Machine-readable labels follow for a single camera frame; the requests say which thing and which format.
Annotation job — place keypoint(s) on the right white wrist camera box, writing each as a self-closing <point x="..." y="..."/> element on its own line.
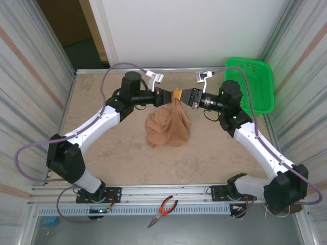
<point x="203" y="76"/>

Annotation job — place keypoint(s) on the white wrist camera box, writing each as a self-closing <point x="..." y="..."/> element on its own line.
<point x="203" y="76"/>
<point x="156" y="77"/>

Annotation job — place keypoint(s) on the brown wooden door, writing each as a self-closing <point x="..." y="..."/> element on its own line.
<point x="64" y="20"/>

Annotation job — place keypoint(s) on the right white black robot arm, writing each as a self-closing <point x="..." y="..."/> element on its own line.
<point x="265" y="150"/>

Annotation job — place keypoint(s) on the tan t-shirt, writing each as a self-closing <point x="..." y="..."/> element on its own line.
<point x="169" y="127"/>

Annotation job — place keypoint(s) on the green plastic basket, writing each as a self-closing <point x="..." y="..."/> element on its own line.
<point x="260" y="84"/>

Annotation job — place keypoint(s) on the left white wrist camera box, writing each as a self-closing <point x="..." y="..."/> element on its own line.
<point x="156" y="77"/>

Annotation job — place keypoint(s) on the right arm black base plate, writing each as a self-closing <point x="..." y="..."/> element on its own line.
<point x="217" y="191"/>

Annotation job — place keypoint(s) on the aluminium mounting rail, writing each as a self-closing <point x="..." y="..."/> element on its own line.
<point x="166" y="191"/>

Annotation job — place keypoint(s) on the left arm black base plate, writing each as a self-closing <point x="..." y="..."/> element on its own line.
<point x="115" y="194"/>

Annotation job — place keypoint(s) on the blue binder clip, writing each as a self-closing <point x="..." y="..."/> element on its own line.
<point x="49" y="221"/>

